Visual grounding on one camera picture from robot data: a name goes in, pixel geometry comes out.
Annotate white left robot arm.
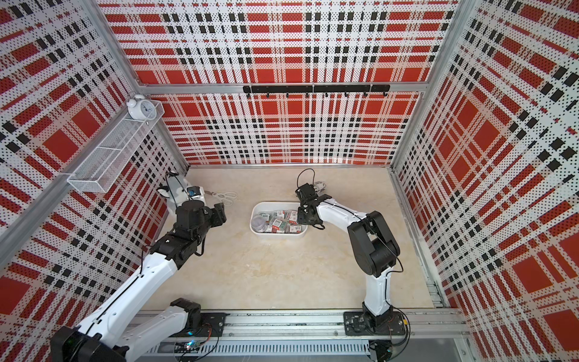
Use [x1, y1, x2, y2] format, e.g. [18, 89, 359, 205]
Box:
[50, 200, 227, 361]

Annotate white plastic storage box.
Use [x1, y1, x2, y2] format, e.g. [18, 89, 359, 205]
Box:
[250, 202, 308, 238]

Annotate black wall hook rail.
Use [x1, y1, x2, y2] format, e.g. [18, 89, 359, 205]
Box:
[242, 84, 391, 97]

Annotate grey white husky plush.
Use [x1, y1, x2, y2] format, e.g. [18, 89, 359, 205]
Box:
[157, 170, 207, 216]

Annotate newspaper print pouch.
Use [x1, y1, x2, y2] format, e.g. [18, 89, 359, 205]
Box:
[313, 181, 327, 194]

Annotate round clear paper clip box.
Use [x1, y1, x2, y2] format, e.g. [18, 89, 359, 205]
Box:
[250, 214, 269, 233]

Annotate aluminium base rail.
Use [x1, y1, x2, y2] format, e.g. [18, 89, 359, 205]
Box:
[126, 308, 469, 341]

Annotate white wire mesh shelf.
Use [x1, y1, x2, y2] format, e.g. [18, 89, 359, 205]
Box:
[67, 99, 164, 193]

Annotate white alarm clock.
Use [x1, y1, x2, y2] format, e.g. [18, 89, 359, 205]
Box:
[127, 94, 158, 121]

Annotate white handled scissors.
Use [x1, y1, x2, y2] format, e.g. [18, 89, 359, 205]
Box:
[206, 191, 238, 206]

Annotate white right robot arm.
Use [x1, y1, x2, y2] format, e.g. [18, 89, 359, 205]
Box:
[296, 183, 401, 333]

